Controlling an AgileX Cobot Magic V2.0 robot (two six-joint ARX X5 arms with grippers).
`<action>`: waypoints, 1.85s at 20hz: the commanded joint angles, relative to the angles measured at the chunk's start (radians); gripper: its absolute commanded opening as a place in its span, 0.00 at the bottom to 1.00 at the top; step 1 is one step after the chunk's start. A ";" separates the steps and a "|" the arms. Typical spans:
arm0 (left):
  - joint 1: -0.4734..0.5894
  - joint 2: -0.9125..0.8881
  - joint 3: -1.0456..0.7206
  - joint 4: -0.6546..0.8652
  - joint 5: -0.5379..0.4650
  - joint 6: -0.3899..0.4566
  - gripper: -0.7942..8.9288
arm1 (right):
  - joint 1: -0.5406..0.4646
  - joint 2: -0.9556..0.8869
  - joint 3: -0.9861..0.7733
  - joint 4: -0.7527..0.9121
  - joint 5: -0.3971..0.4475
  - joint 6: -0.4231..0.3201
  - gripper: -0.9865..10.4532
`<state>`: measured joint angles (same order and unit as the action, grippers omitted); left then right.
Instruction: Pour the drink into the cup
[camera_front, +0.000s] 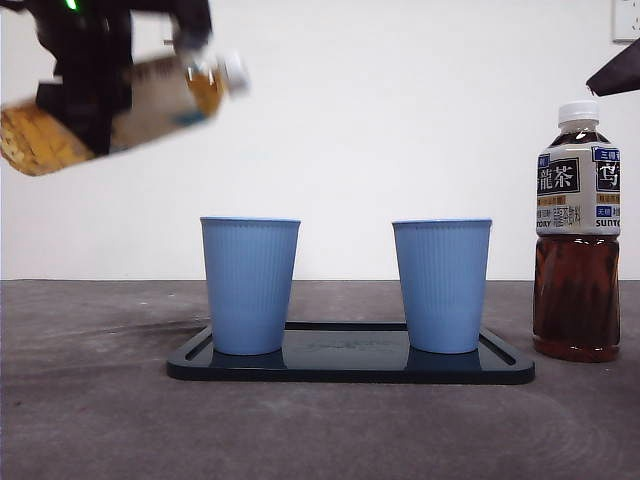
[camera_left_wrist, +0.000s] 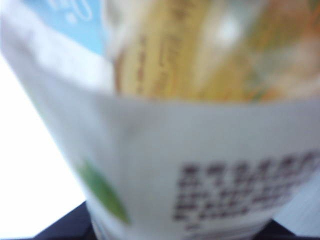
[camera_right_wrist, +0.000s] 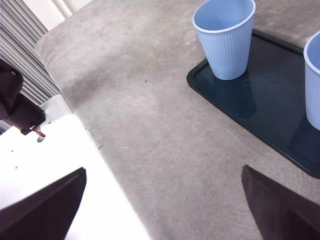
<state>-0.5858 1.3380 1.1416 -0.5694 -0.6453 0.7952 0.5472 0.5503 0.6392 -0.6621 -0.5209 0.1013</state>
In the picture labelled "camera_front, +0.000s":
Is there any white-label yellow tea bottle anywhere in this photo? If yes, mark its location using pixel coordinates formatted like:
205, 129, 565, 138
0, 49, 251, 177

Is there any dark oolong tea bottle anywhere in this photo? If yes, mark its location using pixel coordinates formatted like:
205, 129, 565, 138
532, 99, 623, 364

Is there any blue ribbed plastic cup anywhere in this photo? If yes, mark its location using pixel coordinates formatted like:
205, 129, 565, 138
391, 217, 494, 355
199, 215, 303, 356

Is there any dark teal rectangular tray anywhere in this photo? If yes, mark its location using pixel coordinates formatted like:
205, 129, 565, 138
166, 321, 537, 386

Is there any white wall socket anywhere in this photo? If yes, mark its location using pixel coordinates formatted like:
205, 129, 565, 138
612, 0, 640, 43

